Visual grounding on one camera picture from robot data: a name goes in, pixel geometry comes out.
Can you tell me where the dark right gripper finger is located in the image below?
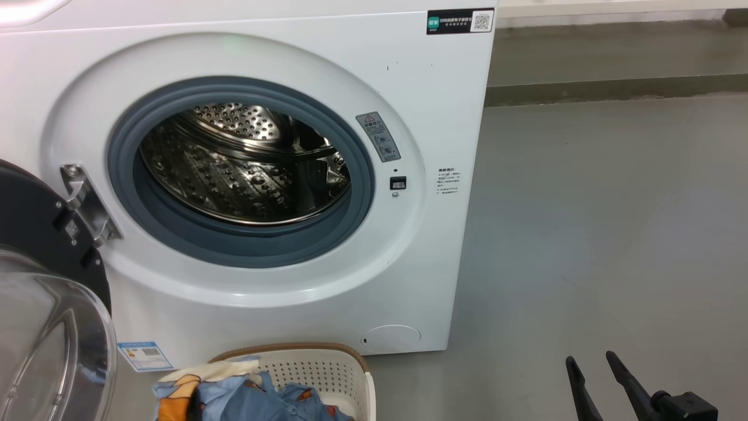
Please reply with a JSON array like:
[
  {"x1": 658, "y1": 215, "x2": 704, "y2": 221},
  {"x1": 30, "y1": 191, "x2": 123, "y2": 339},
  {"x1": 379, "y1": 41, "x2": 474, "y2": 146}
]
[
  {"x1": 565, "y1": 356, "x2": 602, "y2": 421},
  {"x1": 605, "y1": 351, "x2": 664, "y2": 421}
]

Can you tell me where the metal door hinge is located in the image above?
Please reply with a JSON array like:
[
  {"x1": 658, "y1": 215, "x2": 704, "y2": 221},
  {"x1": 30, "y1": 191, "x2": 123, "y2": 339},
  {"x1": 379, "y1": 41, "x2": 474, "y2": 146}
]
[{"x1": 60, "y1": 164, "x2": 123, "y2": 247}]

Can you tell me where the blue energy label sticker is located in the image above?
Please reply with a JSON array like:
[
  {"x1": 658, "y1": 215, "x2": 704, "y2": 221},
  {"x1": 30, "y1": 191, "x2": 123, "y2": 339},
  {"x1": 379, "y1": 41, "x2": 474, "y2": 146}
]
[{"x1": 117, "y1": 341, "x2": 174, "y2": 372}]

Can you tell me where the round white filter cover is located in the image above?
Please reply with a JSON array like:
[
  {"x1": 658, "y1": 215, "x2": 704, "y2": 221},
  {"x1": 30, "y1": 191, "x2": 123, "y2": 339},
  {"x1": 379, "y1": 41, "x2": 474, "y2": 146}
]
[{"x1": 361, "y1": 325, "x2": 422, "y2": 353}]

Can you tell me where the grey rubber door gasket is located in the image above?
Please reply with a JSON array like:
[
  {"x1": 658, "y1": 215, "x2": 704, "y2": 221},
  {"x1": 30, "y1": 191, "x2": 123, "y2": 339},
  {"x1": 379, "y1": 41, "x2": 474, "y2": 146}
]
[{"x1": 107, "y1": 76, "x2": 376, "y2": 268}]

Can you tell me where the white detergent drawer front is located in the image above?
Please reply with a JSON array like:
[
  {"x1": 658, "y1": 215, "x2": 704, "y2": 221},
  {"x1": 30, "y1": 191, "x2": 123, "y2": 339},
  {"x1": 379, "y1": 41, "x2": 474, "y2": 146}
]
[{"x1": 0, "y1": 0, "x2": 72, "y2": 28}]

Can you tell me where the stainless steel drum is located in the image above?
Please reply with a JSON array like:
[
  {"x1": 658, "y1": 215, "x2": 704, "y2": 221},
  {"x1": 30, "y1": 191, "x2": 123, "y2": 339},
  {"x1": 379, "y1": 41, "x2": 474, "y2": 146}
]
[{"x1": 139, "y1": 102, "x2": 352, "y2": 226}]

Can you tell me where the black QR code sticker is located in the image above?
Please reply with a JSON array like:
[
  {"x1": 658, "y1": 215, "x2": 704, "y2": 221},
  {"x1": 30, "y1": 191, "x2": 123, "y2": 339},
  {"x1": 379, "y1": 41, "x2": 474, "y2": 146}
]
[{"x1": 426, "y1": 8, "x2": 495, "y2": 35}]

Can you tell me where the small printed text sticker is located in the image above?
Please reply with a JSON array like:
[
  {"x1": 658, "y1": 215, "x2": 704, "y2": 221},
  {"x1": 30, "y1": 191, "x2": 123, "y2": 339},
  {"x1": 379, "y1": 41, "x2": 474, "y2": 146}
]
[{"x1": 435, "y1": 167, "x2": 462, "y2": 196}]

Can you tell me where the black glass washing machine door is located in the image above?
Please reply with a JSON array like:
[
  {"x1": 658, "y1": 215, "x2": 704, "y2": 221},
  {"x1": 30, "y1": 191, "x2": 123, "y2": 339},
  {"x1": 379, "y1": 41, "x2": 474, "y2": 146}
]
[{"x1": 0, "y1": 158, "x2": 117, "y2": 421}]

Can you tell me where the white front-load washing machine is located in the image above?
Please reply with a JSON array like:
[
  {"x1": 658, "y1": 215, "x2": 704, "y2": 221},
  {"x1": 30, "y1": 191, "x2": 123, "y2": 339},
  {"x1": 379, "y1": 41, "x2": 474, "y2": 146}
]
[{"x1": 0, "y1": 0, "x2": 497, "y2": 375}]

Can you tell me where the grey warning sticker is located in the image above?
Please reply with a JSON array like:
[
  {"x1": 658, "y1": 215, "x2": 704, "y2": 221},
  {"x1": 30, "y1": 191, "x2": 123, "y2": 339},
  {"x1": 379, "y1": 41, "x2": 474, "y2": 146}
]
[{"x1": 356, "y1": 111, "x2": 402, "y2": 163}]

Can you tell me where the white perforated laundry basket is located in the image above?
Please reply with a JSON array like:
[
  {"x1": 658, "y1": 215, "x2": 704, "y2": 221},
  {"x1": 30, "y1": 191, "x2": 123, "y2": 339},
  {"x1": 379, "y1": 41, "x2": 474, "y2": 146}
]
[{"x1": 207, "y1": 342, "x2": 376, "y2": 421}]

